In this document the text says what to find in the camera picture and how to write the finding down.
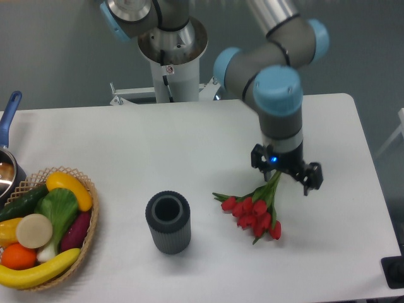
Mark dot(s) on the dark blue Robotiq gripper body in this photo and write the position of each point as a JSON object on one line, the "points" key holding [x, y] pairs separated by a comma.
{"points": [[290, 162]]}

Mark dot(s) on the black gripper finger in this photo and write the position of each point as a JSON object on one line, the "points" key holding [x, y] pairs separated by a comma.
{"points": [[259, 161], [310, 175]]}

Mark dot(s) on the red tulip bouquet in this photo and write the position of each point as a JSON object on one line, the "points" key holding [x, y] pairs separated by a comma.
{"points": [[256, 210]]}

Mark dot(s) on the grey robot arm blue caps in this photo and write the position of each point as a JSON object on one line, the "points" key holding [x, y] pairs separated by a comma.
{"points": [[265, 79]]}

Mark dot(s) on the dark grey ribbed vase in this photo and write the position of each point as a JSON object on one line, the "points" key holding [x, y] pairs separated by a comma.
{"points": [[168, 216]]}

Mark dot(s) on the black device at table edge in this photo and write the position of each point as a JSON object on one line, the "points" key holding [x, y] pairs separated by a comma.
{"points": [[393, 271]]}

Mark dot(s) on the purple sweet potato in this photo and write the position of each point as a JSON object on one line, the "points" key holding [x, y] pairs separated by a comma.
{"points": [[75, 236]]}

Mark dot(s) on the green bok choy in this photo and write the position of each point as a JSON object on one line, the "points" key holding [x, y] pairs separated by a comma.
{"points": [[60, 206]]}

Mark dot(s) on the yellow squash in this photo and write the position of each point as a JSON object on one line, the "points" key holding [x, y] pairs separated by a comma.
{"points": [[66, 181]]}

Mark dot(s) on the woven wicker basket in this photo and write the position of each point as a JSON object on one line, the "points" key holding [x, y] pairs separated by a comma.
{"points": [[40, 178]]}

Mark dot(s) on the green cucumber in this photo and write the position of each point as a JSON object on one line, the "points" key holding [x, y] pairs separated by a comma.
{"points": [[25, 204]]}

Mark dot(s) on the yellow bell pepper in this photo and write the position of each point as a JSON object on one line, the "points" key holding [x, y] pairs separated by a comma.
{"points": [[8, 232]]}

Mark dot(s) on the orange fruit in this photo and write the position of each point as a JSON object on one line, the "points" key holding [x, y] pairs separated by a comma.
{"points": [[18, 257]]}

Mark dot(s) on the yellow banana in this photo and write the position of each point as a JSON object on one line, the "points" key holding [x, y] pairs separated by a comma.
{"points": [[33, 277]]}

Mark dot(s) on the white frame at right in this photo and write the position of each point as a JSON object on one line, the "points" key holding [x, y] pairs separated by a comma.
{"points": [[398, 132]]}

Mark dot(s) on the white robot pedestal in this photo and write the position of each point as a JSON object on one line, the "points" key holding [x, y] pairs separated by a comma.
{"points": [[171, 84]]}

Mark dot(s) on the blue handled steel pot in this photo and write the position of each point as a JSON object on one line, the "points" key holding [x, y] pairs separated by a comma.
{"points": [[11, 172]]}

